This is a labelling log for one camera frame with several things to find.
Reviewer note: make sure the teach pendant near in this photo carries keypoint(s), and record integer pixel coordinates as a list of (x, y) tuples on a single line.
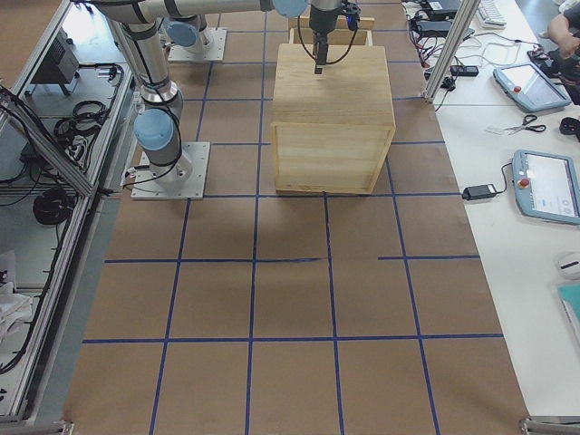
[(546, 186)]

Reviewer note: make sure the wooden drawer cabinet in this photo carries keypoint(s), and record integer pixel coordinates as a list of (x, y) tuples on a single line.
[(331, 131)]

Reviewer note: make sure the black power adapter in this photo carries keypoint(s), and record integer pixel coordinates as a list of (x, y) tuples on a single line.
[(479, 192)]

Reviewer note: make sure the aluminium frame post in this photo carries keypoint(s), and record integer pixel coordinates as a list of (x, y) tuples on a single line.
[(463, 18)]

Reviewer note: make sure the teach pendant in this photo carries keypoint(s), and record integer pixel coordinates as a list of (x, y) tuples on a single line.
[(546, 186), (529, 88)]

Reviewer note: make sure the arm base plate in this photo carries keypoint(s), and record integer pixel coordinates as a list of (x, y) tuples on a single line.
[(186, 180), (215, 53)]

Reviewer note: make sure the teal notebook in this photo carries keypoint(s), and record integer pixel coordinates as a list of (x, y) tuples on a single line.
[(570, 298)]

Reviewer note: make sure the teach pendant far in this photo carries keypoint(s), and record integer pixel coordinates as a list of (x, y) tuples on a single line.
[(529, 88)]

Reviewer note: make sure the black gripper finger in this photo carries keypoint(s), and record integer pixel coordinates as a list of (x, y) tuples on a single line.
[(320, 52)]

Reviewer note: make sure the person forearm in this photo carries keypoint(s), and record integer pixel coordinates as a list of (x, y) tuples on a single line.
[(558, 31)]

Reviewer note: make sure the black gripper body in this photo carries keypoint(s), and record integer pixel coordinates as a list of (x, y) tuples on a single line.
[(322, 20)]

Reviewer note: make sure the white cloth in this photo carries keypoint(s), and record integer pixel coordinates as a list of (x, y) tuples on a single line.
[(16, 309)]

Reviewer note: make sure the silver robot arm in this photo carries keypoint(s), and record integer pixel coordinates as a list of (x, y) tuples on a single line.
[(191, 32), (137, 19)]

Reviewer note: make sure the scissors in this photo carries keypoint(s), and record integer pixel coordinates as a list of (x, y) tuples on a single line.
[(527, 124)]

